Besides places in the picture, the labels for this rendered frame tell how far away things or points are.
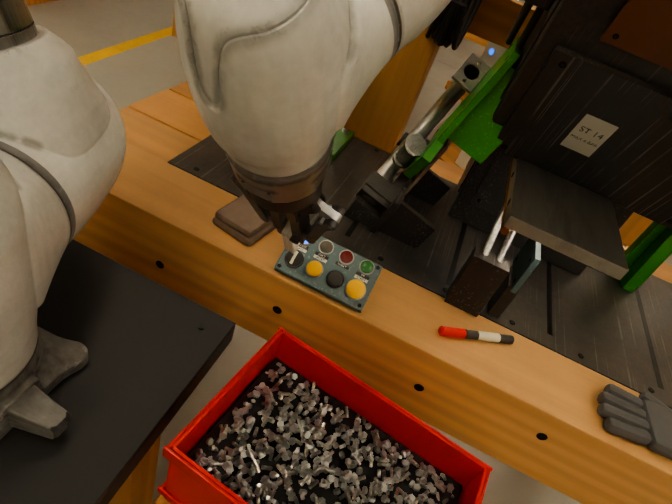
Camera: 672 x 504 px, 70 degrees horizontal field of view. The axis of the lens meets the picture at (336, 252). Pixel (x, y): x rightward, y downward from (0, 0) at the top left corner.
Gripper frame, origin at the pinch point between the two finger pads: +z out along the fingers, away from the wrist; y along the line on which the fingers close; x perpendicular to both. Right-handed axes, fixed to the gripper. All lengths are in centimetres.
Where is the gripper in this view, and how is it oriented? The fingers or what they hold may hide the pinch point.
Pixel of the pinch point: (293, 234)
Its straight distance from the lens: 63.4
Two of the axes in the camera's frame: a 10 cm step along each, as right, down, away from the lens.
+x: 4.5, -8.5, 2.8
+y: 8.9, 4.4, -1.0
